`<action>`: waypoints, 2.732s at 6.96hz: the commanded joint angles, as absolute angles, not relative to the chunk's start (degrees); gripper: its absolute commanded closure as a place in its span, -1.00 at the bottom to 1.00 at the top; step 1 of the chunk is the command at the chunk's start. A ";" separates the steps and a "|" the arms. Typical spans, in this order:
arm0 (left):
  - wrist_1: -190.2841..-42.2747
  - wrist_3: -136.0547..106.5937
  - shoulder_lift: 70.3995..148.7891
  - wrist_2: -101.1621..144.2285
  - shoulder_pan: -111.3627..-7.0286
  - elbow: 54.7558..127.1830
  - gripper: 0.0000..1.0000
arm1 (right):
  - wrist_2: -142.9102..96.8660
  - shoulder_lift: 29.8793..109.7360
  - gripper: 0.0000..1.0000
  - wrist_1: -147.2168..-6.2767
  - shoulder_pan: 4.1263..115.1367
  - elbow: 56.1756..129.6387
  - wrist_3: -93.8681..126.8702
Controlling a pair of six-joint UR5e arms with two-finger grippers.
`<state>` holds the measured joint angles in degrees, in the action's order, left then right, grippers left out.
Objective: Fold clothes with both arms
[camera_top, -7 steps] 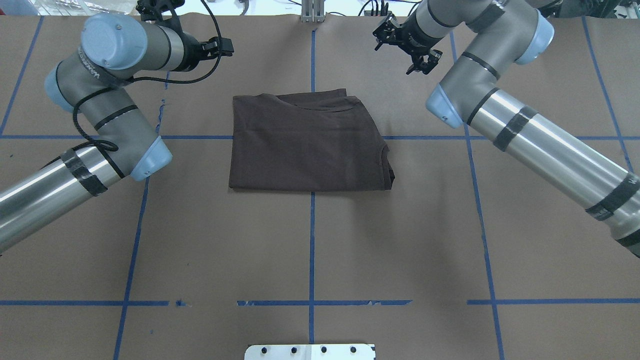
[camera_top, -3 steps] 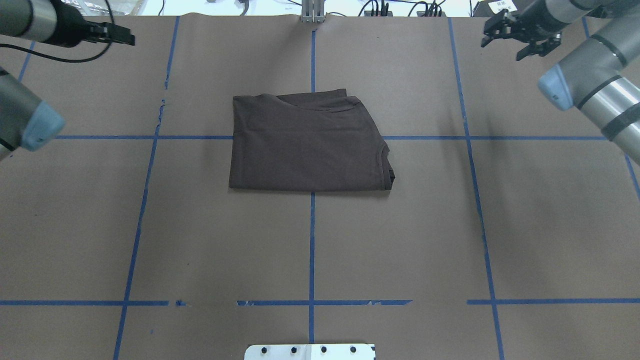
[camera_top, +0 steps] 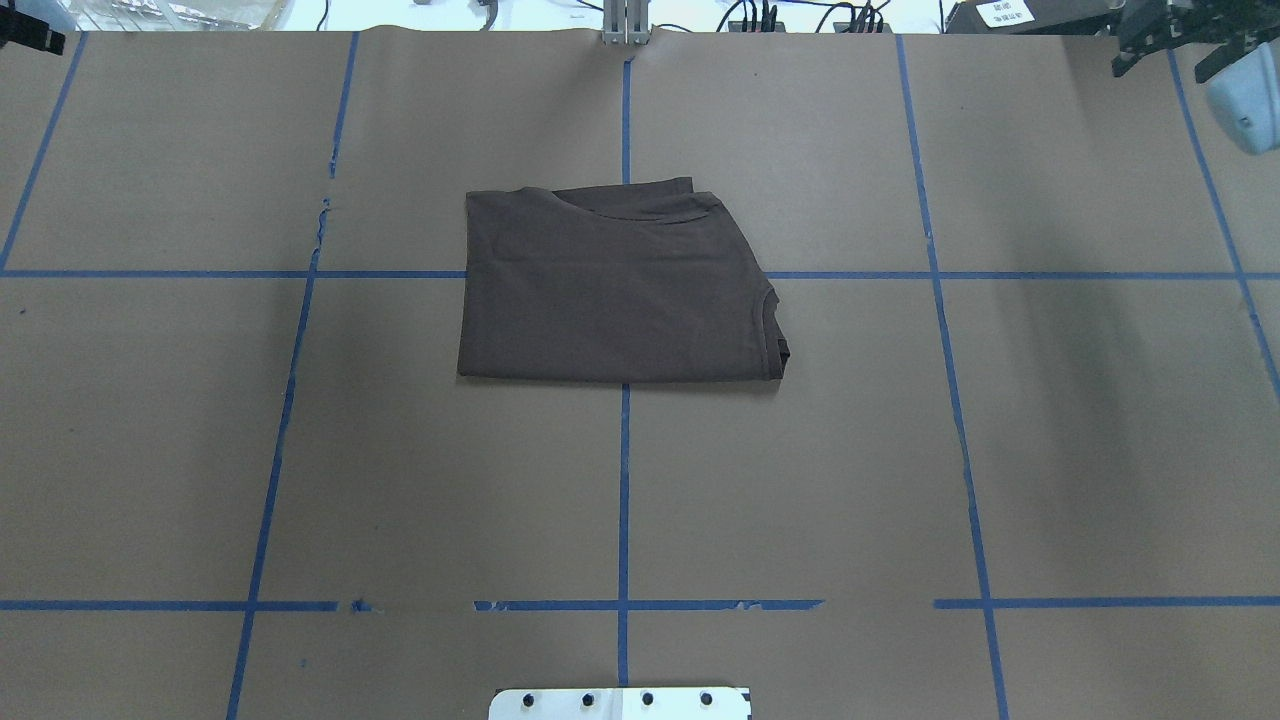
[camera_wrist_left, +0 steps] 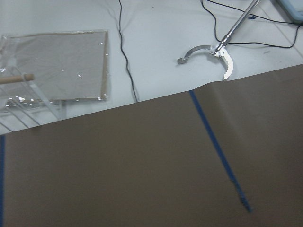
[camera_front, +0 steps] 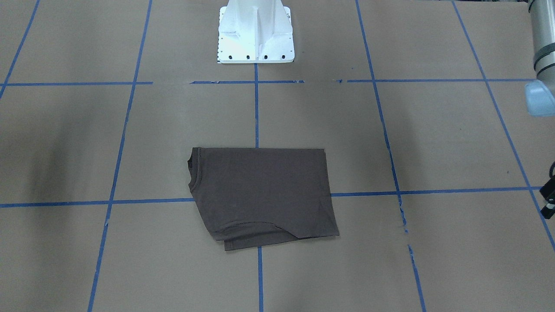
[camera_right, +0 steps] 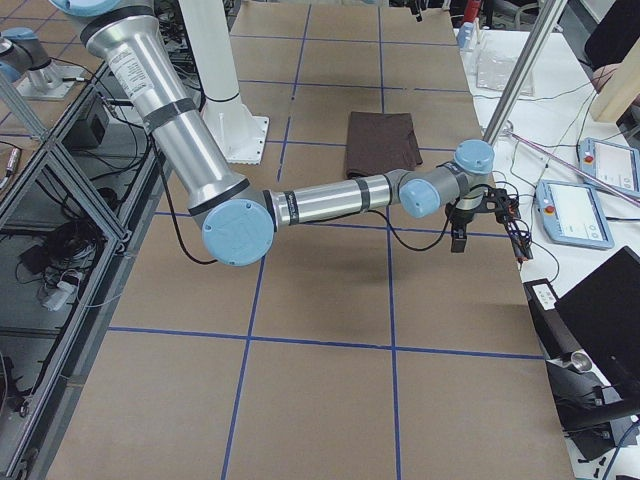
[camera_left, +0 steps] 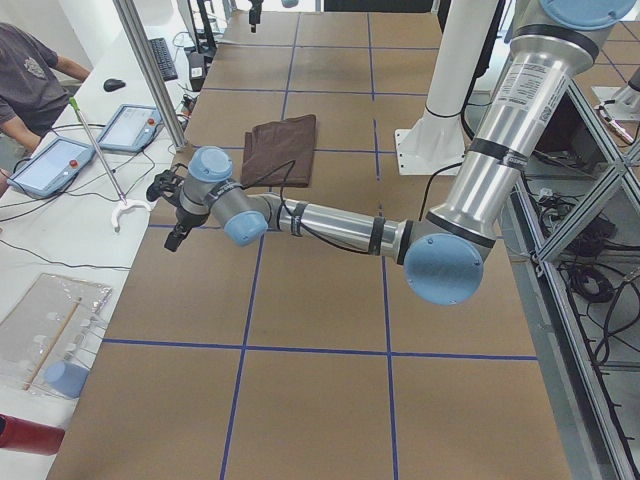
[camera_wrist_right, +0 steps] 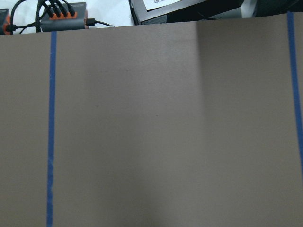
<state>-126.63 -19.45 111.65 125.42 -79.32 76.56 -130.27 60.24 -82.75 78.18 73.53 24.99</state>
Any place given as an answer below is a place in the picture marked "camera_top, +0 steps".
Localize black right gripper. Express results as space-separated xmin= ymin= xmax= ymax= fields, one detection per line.
xmin=1111 ymin=1 xmax=1279 ymax=85

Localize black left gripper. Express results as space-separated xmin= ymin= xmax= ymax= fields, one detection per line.
xmin=1 ymin=14 xmax=67 ymax=56

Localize dark brown t-shirt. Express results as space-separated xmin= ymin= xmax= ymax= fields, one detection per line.
xmin=457 ymin=177 xmax=790 ymax=384

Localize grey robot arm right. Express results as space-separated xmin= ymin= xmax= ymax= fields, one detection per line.
xmin=1110 ymin=1 xmax=1279 ymax=156

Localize black box with white label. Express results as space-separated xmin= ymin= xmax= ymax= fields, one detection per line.
xmin=943 ymin=1 xmax=1124 ymax=36

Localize white metal mounting base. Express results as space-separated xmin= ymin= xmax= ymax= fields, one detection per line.
xmin=486 ymin=685 xmax=753 ymax=719

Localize black background cables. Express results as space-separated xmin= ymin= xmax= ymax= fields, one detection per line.
xmin=716 ymin=0 xmax=893 ymax=35

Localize grey aluminium post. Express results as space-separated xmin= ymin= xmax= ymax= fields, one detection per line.
xmin=595 ymin=0 xmax=652 ymax=46

